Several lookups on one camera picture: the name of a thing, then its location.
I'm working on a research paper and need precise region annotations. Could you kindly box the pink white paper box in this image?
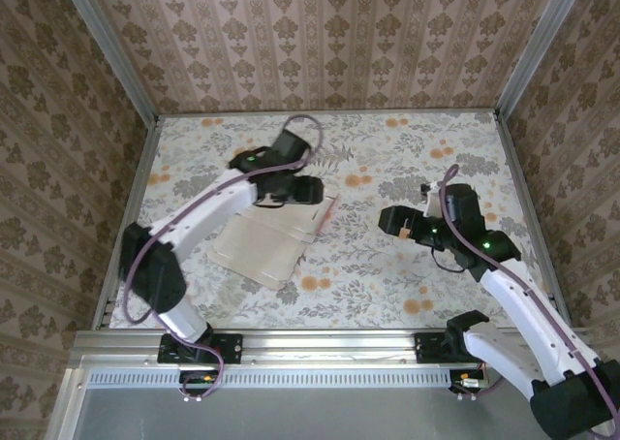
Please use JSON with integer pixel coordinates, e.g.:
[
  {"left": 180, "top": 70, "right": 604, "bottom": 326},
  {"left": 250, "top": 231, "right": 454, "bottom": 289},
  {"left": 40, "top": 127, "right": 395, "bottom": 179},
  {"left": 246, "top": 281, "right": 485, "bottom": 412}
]
[{"left": 208, "top": 192, "right": 340, "bottom": 291}]

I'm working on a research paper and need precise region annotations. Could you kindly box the floral table cover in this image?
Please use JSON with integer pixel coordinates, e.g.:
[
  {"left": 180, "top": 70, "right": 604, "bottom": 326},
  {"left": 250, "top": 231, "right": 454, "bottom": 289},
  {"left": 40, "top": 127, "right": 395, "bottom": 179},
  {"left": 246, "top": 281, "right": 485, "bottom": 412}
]
[{"left": 108, "top": 112, "right": 558, "bottom": 330}]

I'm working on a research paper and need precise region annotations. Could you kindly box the small connector board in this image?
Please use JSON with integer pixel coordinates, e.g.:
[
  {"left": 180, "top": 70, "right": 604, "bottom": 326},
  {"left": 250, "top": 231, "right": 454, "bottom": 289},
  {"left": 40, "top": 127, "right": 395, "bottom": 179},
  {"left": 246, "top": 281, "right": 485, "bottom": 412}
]
[
  {"left": 449, "top": 367, "right": 490, "bottom": 395},
  {"left": 178, "top": 369, "right": 219, "bottom": 395}
]

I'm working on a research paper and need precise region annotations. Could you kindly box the grey metal panel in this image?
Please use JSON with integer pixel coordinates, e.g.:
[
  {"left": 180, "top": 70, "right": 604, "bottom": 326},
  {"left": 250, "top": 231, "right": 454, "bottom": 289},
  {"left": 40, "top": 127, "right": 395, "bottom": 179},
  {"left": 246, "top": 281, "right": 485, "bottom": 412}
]
[{"left": 46, "top": 366, "right": 597, "bottom": 440}]

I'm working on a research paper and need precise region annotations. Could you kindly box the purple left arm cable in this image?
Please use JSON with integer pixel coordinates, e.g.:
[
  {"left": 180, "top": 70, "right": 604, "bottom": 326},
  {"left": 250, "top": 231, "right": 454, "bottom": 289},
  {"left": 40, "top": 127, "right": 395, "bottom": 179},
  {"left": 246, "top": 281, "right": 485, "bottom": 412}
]
[{"left": 120, "top": 113, "right": 325, "bottom": 402}]

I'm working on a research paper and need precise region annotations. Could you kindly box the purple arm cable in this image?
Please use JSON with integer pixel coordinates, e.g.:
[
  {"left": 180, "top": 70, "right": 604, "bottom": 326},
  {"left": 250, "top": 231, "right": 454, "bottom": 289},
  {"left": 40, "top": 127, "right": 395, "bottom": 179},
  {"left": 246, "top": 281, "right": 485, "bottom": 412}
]
[
  {"left": 430, "top": 164, "right": 620, "bottom": 436},
  {"left": 120, "top": 113, "right": 325, "bottom": 402}
]

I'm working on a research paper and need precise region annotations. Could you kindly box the aluminium table edge rail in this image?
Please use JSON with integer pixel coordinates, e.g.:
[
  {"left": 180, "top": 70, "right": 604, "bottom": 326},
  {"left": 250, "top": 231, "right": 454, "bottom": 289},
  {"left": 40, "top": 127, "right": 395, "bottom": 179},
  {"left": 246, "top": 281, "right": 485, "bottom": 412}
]
[
  {"left": 94, "top": 117, "right": 164, "bottom": 332},
  {"left": 493, "top": 112, "right": 573, "bottom": 320}
]

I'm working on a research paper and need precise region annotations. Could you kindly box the thin aluminium wall rail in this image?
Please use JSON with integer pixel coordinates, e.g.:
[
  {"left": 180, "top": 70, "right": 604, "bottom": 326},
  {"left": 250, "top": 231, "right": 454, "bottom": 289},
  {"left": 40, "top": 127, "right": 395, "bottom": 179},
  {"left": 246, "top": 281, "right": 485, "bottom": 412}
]
[{"left": 155, "top": 106, "right": 500, "bottom": 119}]

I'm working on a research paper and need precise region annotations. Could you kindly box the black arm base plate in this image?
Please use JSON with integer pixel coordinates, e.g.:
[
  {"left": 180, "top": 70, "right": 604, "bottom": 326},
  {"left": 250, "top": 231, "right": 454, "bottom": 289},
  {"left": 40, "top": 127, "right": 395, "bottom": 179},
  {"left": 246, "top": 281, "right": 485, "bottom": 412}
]
[
  {"left": 158, "top": 332, "right": 244, "bottom": 364},
  {"left": 415, "top": 331, "right": 505, "bottom": 364}
]

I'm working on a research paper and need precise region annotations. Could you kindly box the aluminium mounting rail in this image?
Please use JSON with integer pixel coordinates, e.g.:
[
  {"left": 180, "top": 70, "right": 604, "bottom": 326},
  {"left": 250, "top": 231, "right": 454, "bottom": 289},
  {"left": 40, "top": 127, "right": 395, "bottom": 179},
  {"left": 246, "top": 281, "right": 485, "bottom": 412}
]
[{"left": 72, "top": 330, "right": 602, "bottom": 363}]

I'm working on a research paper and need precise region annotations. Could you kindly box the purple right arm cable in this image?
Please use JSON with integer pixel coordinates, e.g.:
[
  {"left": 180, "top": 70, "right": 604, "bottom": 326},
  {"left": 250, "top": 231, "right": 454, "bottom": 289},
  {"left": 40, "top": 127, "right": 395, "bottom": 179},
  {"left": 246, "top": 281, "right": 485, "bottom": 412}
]
[{"left": 430, "top": 164, "right": 620, "bottom": 436}]

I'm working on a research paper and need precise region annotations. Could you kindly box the slotted grey cable duct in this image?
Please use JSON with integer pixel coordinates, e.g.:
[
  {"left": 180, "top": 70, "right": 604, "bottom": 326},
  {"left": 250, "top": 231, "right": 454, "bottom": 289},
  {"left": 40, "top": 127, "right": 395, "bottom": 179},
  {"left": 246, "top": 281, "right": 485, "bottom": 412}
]
[{"left": 89, "top": 369, "right": 454, "bottom": 386}]

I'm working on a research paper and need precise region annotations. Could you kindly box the aluminium frame post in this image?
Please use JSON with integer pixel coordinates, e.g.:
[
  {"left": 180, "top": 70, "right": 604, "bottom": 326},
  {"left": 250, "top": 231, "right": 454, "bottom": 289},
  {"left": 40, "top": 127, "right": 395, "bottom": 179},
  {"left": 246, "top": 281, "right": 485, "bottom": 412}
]
[
  {"left": 493, "top": 0, "right": 600, "bottom": 121},
  {"left": 56, "top": 0, "right": 161, "bottom": 124}
]

